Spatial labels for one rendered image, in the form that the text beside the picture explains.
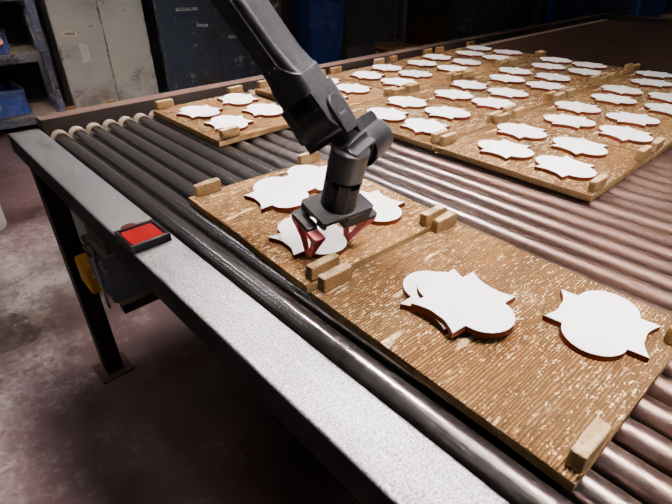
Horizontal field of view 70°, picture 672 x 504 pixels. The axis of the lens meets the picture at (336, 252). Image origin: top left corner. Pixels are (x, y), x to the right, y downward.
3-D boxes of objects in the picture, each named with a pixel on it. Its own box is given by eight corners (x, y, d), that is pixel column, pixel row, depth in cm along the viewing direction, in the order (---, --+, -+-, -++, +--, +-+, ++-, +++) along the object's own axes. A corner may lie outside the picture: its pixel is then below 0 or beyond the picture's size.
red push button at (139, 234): (134, 251, 86) (133, 245, 85) (121, 239, 89) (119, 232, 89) (166, 240, 89) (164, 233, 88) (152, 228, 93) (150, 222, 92)
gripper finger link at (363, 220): (312, 236, 84) (321, 194, 77) (344, 224, 87) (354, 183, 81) (336, 261, 80) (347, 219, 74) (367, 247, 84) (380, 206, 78)
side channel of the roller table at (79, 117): (50, 151, 145) (40, 120, 140) (44, 146, 149) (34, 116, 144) (600, 27, 377) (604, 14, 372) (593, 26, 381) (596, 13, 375)
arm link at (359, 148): (325, 140, 66) (360, 157, 65) (349, 122, 71) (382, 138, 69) (317, 180, 71) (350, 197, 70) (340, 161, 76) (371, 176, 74)
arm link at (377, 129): (286, 124, 70) (325, 96, 64) (326, 98, 77) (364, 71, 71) (330, 192, 73) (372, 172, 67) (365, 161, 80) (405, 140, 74)
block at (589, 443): (580, 477, 47) (588, 460, 45) (561, 464, 48) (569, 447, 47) (606, 442, 50) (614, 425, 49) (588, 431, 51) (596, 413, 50)
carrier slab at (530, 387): (571, 494, 47) (575, 484, 46) (310, 300, 73) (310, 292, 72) (690, 334, 67) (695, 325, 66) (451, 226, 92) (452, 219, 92)
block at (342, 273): (324, 294, 72) (323, 280, 70) (316, 289, 73) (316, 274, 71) (353, 279, 75) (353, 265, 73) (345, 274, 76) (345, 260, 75)
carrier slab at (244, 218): (306, 294, 74) (306, 286, 73) (189, 204, 101) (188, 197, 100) (449, 224, 93) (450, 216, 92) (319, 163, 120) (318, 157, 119)
